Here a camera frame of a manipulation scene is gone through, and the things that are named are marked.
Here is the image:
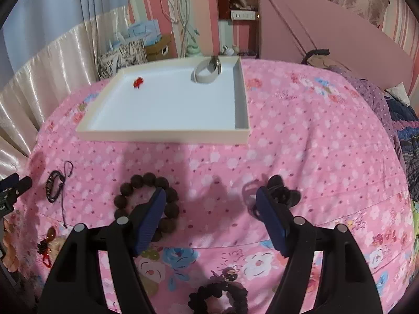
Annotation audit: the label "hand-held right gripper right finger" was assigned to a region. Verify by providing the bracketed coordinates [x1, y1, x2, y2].
[255, 186, 384, 314]

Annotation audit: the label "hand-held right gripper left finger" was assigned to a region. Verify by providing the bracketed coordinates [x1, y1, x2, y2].
[36, 187, 167, 314]

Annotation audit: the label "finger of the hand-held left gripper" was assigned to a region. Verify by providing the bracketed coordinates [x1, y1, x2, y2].
[0, 173, 34, 200]

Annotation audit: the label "brown wooden bead bracelet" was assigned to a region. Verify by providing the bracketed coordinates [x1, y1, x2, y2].
[113, 172, 180, 243]

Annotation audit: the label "black hair claw clip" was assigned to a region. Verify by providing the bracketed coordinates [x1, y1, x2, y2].
[267, 175, 301, 209]

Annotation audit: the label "black braided cord bracelet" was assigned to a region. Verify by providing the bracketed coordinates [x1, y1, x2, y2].
[46, 160, 74, 229]

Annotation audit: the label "red knot charm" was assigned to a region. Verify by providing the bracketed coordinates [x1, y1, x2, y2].
[36, 227, 63, 269]

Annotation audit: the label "black scrunchie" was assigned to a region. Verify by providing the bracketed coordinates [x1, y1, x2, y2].
[188, 267, 250, 314]

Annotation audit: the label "white shallow tray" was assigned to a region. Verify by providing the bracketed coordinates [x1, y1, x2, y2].
[76, 55, 251, 145]

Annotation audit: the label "pink floral blanket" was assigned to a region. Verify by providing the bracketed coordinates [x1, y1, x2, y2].
[5, 55, 419, 314]

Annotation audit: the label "cream satin curtain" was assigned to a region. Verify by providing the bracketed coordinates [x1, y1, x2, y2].
[0, 5, 132, 179]

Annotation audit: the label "dark blue patterned quilt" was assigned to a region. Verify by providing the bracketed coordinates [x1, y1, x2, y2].
[382, 93, 419, 203]

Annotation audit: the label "purple dotted cloth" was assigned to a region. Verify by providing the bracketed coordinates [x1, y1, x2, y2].
[327, 65, 395, 133]

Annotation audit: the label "black white patterned bag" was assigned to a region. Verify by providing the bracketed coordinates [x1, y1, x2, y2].
[97, 38, 146, 81]

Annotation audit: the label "brown cardboard box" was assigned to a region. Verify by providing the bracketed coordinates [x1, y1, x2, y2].
[144, 33, 174, 61]

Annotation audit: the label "pale green jar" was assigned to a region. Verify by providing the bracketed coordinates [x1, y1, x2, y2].
[186, 35, 202, 57]

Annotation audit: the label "white pillow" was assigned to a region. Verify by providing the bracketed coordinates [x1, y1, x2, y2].
[385, 83, 412, 106]

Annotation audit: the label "light blue paper bag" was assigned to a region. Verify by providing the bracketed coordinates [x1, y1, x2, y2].
[109, 20, 162, 50]

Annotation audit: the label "pink headboard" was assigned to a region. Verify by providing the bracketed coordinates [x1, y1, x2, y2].
[257, 0, 415, 89]

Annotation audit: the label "white power strip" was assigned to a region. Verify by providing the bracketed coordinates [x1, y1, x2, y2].
[230, 10, 258, 20]

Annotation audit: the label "black strap bag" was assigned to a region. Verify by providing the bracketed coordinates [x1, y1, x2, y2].
[300, 49, 331, 68]

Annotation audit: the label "hanging white cables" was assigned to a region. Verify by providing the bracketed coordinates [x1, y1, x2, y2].
[166, 0, 198, 47]

